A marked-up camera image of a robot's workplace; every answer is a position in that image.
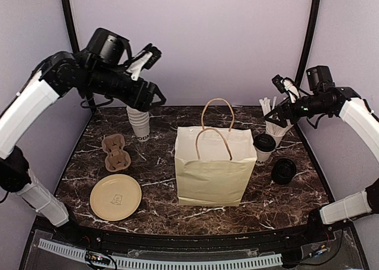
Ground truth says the black front table rail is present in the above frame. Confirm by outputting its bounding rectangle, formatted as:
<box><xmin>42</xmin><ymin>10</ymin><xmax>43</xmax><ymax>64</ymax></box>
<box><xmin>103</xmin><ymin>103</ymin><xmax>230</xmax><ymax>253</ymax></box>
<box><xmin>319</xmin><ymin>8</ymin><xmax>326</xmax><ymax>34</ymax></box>
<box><xmin>27</xmin><ymin>216</ymin><xmax>356</xmax><ymax>253</ymax></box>

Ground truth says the cream paper bag with handles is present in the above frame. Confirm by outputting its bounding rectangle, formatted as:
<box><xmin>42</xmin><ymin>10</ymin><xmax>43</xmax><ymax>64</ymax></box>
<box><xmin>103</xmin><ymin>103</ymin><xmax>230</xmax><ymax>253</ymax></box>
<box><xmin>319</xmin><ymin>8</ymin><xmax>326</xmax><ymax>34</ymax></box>
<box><xmin>174</xmin><ymin>98</ymin><xmax>258</xmax><ymax>207</ymax></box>

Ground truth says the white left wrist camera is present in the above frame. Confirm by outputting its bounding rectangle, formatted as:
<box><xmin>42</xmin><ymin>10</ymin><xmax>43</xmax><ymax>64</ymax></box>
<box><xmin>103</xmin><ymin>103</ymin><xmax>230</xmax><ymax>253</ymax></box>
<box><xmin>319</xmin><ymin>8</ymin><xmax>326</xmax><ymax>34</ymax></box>
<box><xmin>125</xmin><ymin>43</ymin><xmax>162</xmax><ymax>81</ymax></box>

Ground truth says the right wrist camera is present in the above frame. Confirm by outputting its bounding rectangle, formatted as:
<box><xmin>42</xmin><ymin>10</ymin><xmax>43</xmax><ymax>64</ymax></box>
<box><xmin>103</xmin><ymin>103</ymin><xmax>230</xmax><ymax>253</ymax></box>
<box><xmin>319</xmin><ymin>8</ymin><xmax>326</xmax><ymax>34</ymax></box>
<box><xmin>272</xmin><ymin>75</ymin><xmax>300</xmax><ymax>103</ymax></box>

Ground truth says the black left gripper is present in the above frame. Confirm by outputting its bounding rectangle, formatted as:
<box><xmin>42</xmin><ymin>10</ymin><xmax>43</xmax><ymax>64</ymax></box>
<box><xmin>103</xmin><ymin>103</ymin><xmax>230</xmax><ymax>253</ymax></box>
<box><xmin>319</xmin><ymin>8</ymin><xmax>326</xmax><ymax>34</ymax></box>
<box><xmin>85</xmin><ymin>63</ymin><xmax>167</xmax><ymax>111</ymax></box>

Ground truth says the brown cardboard cup carrier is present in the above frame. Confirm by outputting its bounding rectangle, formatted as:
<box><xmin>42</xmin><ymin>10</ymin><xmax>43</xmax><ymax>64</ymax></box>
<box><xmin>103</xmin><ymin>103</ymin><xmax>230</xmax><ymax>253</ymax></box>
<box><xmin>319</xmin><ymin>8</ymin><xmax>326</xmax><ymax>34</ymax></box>
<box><xmin>102</xmin><ymin>134</ymin><xmax>131</xmax><ymax>172</ymax></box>

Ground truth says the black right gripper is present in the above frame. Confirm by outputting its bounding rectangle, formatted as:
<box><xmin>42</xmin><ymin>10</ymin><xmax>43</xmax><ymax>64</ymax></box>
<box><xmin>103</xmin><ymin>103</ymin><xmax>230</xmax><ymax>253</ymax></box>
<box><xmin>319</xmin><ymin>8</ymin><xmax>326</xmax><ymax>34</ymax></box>
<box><xmin>265</xmin><ymin>93</ymin><xmax>330</xmax><ymax>127</ymax></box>

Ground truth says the black plastic cup lid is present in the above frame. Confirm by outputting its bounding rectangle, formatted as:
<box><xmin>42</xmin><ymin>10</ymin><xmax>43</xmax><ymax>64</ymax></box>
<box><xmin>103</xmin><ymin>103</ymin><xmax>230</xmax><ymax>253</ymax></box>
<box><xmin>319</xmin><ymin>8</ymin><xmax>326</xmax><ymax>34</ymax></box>
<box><xmin>253</xmin><ymin>133</ymin><xmax>276</xmax><ymax>152</ymax></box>

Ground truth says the beige round plate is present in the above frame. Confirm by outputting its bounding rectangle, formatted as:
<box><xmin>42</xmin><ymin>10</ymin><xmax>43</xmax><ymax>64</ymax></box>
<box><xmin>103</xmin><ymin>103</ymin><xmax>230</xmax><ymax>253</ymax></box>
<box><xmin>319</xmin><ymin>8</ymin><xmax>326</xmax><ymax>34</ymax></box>
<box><xmin>89</xmin><ymin>174</ymin><xmax>142</xmax><ymax>221</ymax></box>

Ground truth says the stack of black cup lids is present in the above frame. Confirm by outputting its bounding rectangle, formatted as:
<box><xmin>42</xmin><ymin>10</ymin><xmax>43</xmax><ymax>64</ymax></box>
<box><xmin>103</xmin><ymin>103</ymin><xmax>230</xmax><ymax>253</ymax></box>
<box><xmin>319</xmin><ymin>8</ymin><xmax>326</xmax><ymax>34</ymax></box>
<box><xmin>271</xmin><ymin>158</ymin><xmax>297</xmax><ymax>185</ymax></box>

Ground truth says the stack of white paper cups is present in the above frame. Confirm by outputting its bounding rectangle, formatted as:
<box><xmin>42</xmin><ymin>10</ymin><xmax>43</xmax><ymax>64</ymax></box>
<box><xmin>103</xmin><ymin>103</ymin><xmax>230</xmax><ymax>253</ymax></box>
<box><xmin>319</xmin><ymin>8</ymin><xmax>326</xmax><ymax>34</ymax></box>
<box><xmin>126</xmin><ymin>106</ymin><xmax>150</xmax><ymax>142</ymax></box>

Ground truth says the white paper coffee cup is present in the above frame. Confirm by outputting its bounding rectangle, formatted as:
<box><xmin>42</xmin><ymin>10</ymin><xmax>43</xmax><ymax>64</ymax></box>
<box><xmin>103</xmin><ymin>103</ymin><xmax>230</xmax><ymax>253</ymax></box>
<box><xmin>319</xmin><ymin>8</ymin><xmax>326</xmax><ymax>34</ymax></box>
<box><xmin>255</xmin><ymin>147</ymin><xmax>272</xmax><ymax>166</ymax></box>

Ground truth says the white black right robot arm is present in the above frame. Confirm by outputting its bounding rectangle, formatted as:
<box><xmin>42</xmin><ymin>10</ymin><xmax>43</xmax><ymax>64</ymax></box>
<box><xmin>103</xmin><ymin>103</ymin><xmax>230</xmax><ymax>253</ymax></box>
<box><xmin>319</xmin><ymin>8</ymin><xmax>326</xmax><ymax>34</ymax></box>
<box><xmin>264</xmin><ymin>65</ymin><xmax>378</xmax><ymax>243</ymax></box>

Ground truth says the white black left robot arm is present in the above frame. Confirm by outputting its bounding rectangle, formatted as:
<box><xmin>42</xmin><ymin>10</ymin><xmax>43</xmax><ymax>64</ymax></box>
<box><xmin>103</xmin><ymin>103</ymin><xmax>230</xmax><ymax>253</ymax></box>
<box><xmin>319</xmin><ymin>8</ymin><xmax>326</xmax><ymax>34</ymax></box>
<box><xmin>1</xmin><ymin>28</ymin><xmax>166</xmax><ymax>244</ymax></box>

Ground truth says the bundle of wrapped white straws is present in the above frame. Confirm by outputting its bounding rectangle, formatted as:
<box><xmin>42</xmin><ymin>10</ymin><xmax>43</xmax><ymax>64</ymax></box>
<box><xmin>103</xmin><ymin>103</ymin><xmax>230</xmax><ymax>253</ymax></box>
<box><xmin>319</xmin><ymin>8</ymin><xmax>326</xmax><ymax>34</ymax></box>
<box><xmin>259</xmin><ymin>96</ymin><xmax>296</xmax><ymax>137</ymax></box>

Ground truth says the white slotted cable duct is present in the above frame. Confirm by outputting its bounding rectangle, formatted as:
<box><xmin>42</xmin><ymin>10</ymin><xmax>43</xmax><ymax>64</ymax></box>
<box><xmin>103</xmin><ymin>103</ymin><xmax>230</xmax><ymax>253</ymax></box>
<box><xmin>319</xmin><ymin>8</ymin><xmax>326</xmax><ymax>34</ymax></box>
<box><xmin>37</xmin><ymin>239</ymin><xmax>283</xmax><ymax>269</ymax></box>

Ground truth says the white cup holding straws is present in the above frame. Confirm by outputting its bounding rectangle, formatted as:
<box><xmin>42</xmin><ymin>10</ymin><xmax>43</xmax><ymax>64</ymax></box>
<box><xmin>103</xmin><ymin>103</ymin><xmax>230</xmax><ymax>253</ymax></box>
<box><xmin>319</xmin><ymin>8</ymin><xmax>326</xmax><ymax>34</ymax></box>
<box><xmin>266</xmin><ymin>125</ymin><xmax>292</xmax><ymax>148</ymax></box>

